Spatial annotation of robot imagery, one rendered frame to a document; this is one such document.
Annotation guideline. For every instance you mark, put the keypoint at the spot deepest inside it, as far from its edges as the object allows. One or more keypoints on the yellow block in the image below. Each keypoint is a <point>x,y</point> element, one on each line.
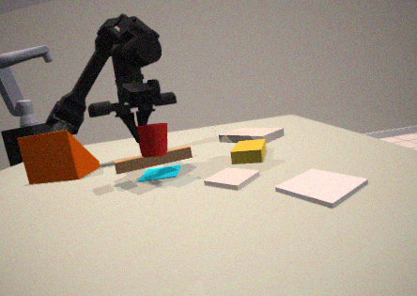
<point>249,152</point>

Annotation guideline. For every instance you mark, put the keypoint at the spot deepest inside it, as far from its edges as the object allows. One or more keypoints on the peach flat bar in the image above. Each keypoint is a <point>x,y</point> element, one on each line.
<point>139,162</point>

